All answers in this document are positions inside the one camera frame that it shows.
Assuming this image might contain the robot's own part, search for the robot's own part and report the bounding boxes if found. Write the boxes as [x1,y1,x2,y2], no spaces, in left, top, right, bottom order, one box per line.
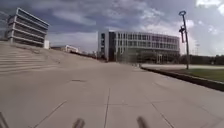
[72,117,86,128]
[136,116,149,128]

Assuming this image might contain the grey concrete slab plaza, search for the grey concrete slab plaza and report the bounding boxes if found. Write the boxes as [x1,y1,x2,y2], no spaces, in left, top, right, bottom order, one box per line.
[0,59,224,128]

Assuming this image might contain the tall lamp pole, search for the tall lamp pole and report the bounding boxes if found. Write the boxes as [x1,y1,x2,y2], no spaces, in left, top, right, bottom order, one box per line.
[178,10,191,70]

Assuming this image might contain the green grass lawn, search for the green grass lawn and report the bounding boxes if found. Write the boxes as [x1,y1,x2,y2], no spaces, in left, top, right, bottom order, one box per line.
[159,67,224,83]

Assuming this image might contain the low white building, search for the low white building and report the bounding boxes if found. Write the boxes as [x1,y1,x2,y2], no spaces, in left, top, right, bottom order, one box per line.
[50,44,81,54]

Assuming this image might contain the dark row of trees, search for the dark row of trees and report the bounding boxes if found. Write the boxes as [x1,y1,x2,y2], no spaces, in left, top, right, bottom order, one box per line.
[179,54,224,66]

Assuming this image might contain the curved glass-fronted building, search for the curved glass-fronted building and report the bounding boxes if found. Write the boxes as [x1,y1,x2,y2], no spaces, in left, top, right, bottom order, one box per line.
[97,30,181,65]

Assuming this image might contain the wide concrete steps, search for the wide concrete steps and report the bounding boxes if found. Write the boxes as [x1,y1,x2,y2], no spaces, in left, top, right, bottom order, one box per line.
[0,43,73,75]

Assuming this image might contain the grey striped office building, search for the grey striped office building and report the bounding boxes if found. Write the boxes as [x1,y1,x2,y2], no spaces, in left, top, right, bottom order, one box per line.
[4,7,51,50]

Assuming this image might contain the low concrete kerb wall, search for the low concrete kerb wall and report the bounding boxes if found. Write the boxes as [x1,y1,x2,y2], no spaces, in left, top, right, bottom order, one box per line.
[139,66,224,92]

